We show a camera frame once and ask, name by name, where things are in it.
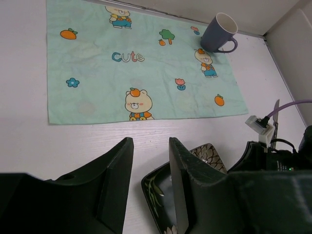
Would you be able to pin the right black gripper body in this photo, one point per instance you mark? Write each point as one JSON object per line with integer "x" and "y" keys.
{"x": 257, "y": 157}

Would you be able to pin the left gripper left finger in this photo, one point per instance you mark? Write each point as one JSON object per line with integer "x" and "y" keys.
{"x": 92, "y": 199}

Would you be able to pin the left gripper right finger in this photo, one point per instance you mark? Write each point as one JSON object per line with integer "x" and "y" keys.
{"x": 200, "y": 192}

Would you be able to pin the black floral square plate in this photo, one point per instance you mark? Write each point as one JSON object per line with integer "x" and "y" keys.
{"x": 158, "y": 190}

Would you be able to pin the green cartoon print cloth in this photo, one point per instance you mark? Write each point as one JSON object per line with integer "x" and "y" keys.
{"x": 106, "y": 64}

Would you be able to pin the purple mug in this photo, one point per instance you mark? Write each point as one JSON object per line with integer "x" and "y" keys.
{"x": 220, "y": 31}

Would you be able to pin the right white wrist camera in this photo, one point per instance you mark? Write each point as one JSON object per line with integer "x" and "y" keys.
{"x": 262, "y": 127}

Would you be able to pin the knife with patterned handle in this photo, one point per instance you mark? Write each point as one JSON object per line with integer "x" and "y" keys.
{"x": 275, "y": 123}

